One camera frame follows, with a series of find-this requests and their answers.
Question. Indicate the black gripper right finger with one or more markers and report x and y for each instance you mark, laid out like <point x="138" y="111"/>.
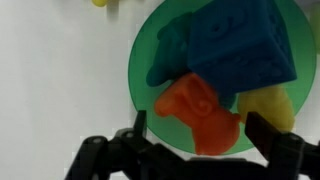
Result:
<point x="263" y="133"/>

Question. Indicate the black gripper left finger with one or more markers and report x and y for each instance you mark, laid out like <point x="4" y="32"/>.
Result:
<point x="140" y="122"/>

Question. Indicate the yellow soft block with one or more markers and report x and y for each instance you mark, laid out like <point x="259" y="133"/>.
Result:
<point x="266" y="105"/>

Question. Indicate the green plastic bowl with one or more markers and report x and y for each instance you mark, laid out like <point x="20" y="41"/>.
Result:
<point x="143" y="100"/>

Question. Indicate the orange toy animal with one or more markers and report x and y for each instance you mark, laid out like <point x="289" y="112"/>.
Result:
<point x="203" y="116"/>

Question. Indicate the teal toy animal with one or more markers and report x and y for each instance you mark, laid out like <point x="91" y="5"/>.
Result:
<point x="168" y="56"/>

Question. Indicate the yellow spiky toy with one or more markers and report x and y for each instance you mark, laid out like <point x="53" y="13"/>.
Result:
<point x="99" y="2"/>

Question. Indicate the large blue embossed cube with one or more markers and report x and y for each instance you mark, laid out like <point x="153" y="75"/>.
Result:
<point x="240" y="46"/>

